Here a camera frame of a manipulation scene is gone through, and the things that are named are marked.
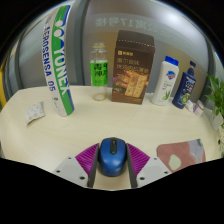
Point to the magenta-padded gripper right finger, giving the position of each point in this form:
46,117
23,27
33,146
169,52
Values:
140,158

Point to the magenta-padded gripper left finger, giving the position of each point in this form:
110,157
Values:
85,158

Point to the blue computer mouse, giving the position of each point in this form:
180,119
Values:
112,156

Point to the pink floral mouse pad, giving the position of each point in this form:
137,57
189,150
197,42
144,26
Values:
186,151

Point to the small white dotted packet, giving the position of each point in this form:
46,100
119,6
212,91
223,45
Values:
34,112

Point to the crumpled white wrapper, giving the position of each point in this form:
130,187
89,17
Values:
189,105

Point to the white shampoo bottle blue cap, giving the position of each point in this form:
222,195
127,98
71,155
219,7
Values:
165,83

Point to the dark blue shampoo bottle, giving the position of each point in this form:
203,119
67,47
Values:
184,88

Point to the clear bottle green label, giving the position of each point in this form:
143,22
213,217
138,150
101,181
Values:
99,73

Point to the brown cracker box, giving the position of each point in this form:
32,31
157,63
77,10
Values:
131,70

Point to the white green shuttlecock tube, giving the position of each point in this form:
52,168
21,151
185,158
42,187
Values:
56,66

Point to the green potted plant white pot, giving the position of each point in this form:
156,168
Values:
215,93

